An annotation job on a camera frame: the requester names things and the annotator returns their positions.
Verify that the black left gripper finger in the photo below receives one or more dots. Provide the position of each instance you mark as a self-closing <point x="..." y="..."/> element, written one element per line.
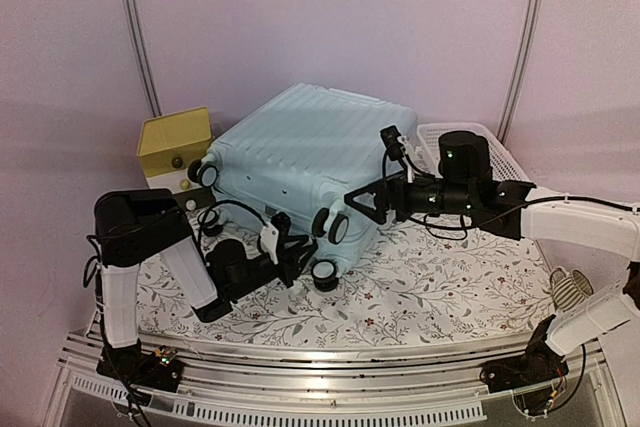
<point x="298" y="241"/>
<point x="295" y="261"/>

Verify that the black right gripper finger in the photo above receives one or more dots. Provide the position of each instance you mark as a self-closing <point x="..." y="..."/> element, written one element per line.
<point x="376" y="212"/>
<point x="376" y="189"/>

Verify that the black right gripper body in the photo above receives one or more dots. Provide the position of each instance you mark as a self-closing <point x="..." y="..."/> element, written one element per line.
<point x="410" y="207"/>

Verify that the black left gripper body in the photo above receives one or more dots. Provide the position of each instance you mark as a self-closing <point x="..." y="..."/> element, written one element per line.
<point x="284" y="259"/>

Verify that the light blue hard-shell suitcase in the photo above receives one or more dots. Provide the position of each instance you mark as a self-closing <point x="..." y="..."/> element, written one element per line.
<point x="301" y="153"/>

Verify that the white plastic mesh basket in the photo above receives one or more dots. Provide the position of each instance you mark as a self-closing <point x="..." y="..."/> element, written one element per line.
<point x="460" y="152"/>

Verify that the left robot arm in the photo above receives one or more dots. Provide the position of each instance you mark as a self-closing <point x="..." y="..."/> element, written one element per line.
<point x="135" y="225"/>

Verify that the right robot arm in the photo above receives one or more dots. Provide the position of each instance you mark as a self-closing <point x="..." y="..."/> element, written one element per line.
<point x="515" y="209"/>

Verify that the floral white tablecloth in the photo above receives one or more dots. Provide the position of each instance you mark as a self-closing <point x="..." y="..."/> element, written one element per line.
<point x="410" y="287"/>

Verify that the yellow white drawer organizer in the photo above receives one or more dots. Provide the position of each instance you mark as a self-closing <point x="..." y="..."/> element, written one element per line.
<point x="168" y="146"/>

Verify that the striped woven cup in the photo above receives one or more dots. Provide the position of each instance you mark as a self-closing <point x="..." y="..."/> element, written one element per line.
<point x="569" y="288"/>

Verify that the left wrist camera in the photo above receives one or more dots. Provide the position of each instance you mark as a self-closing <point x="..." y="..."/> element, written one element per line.
<point x="270" y="234"/>

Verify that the aluminium front rail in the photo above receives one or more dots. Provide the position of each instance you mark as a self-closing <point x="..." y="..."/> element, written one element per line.
<point x="227" y="384"/>

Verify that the right wall aluminium post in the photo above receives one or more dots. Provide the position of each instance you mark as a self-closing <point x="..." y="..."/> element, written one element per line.
<point x="516" y="83"/>

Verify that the wall aluminium post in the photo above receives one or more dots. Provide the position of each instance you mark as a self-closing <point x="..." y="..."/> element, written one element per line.
<point x="141" y="56"/>
<point x="516" y="83"/>

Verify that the left wall aluminium post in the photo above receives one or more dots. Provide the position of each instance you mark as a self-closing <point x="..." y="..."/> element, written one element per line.
<point x="141" y="56"/>

